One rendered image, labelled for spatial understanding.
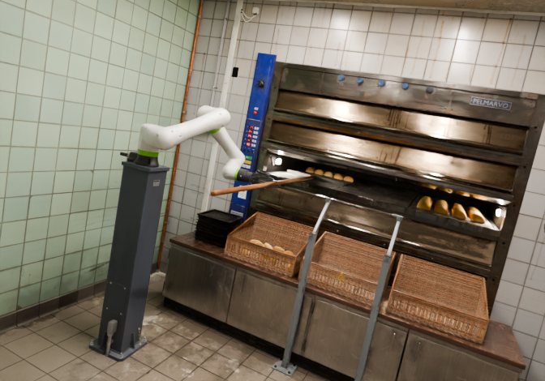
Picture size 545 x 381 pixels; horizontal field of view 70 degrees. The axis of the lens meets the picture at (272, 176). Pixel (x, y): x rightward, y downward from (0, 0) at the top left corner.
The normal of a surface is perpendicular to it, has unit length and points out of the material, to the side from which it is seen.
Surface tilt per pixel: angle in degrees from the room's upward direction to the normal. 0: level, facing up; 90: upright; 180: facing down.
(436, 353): 90
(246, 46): 90
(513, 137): 70
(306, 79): 91
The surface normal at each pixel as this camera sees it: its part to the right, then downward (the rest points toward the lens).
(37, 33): 0.90, 0.22
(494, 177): -0.31, -0.29
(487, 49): -0.40, 0.04
